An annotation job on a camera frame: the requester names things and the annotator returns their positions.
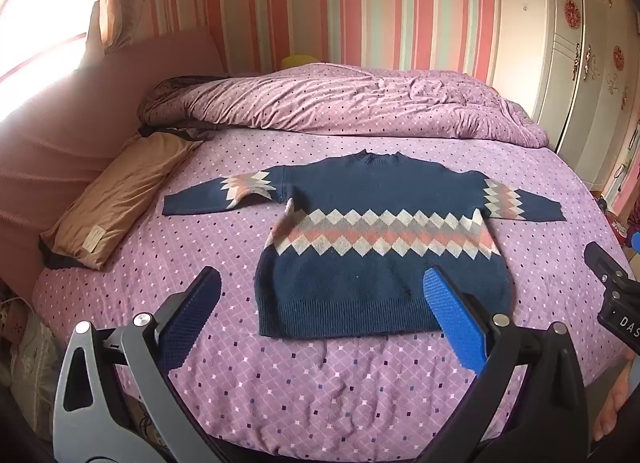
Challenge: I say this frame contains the tan pillow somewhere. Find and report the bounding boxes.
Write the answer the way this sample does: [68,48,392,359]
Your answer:
[39,131,204,272]

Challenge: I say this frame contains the white ornate wardrobe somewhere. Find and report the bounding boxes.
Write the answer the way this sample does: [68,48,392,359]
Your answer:
[529,0,640,196]

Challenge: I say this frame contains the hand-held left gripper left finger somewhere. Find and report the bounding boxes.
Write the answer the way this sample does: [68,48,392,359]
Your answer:
[52,267,227,463]

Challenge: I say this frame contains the navy diamond-pattern knit sweater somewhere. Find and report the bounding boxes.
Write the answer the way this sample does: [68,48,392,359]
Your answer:
[162,150,565,342]

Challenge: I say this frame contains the bed with purple dotted sheet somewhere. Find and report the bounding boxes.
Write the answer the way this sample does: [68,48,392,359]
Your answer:
[32,63,640,460]

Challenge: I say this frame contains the dark patterned blanket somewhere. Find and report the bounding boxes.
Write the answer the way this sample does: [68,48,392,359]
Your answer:
[137,76,222,140]

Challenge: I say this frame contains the purple dotted quilt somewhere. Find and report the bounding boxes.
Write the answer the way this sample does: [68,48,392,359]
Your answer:
[137,62,554,150]

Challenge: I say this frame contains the person's right hand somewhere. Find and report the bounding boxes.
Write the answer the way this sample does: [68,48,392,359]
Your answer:
[596,349,640,444]

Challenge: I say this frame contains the pink padded headboard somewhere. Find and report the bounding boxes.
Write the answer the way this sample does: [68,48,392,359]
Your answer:
[0,25,227,305]

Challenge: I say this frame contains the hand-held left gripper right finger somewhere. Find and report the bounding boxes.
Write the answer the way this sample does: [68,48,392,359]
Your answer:
[419,266,590,463]

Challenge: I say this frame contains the white lace cloth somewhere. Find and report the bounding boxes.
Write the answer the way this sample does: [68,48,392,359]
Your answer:
[0,283,63,396]

